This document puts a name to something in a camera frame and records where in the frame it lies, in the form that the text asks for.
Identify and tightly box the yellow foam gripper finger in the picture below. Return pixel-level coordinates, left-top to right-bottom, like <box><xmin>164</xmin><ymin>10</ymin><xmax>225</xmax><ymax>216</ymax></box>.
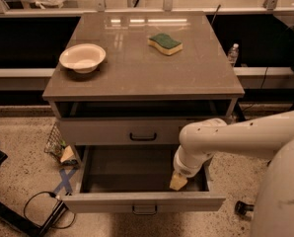
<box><xmin>170</xmin><ymin>172</ymin><xmax>187</xmax><ymax>191</ymax></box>

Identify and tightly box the grey drawer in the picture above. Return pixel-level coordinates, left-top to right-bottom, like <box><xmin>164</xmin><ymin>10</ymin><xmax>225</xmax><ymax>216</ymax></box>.
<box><xmin>58</xmin><ymin>118</ymin><xmax>203</xmax><ymax>146</ymax></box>
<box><xmin>63</xmin><ymin>145</ymin><xmax>226</xmax><ymax>215</ymax></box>

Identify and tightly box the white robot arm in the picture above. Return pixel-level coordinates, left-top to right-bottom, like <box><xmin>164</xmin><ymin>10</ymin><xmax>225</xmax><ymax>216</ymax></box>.
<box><xmin>170</xmin><ymin>111</ymin><xmax>294</xmax><ymax>237</ymax></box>

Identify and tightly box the grey top drawer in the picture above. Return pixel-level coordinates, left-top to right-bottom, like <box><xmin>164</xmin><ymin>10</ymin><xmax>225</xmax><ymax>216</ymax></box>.
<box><xmin>58</xmin><ymin>118</ymin><xmax>203</xmax><ymax>146</ymax></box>

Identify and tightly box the grey drawer cabinet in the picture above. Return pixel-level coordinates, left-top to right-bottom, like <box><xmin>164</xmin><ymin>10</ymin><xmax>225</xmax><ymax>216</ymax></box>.
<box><xmin>42</xmin><ymin>11</ymin><xmax>246</xmax><ymax>150</ymax></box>

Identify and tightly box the black office chair base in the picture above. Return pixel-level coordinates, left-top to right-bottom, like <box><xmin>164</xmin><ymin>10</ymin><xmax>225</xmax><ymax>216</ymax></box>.
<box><xmin>235</xmin><ymin>200</ymin><xmax>255</xmax><ymax>215</ymax></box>

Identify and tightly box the black table leg right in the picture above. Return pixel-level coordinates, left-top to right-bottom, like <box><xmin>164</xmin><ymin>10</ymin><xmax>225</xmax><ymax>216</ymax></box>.
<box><xmin>234</xmin><ymin>104</ymin><xmax>246</xmax><ymax>121</ymax></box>

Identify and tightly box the green yellow sponge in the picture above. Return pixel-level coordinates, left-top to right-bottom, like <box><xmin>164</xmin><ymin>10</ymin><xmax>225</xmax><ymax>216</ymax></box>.
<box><xmin>148</xmin><ymin>33</ymin><xmax>183</xmax><ymax>56</ymax></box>

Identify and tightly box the clear plastic water bottle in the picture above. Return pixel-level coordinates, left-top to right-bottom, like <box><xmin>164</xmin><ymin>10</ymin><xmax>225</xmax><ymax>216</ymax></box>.
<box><xmin>227</xmin><ymin>43</ymin><xmax>239</xmax><ymax>66</ymax></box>

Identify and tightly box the black stand leg left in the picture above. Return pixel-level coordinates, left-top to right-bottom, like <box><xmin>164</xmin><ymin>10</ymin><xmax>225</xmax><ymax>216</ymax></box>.
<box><xmin>0</xmin><ymin>192</ymin><xmax>68</xmax><ymax>237</ymax></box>

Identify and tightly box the white bowl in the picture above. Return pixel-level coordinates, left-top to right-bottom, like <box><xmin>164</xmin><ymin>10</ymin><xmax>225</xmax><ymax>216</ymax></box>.
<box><xmin>59</xmin><ymin>43</ymin><xmax>107</xmax><ymax>74</ymax></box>

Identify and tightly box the black cable on floor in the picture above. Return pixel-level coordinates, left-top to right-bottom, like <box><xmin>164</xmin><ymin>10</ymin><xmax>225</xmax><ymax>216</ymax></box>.
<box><xmin>23</xmin><ymin>191</ymin><xmax>77</xmax><ymax>230</ymax></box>

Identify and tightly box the wire mesh basket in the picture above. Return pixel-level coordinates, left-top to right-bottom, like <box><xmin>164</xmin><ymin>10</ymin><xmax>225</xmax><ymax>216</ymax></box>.
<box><xmin>44</xmin><ymin>123</ymin><xmax>78</xmax><ymax>166</ymax></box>

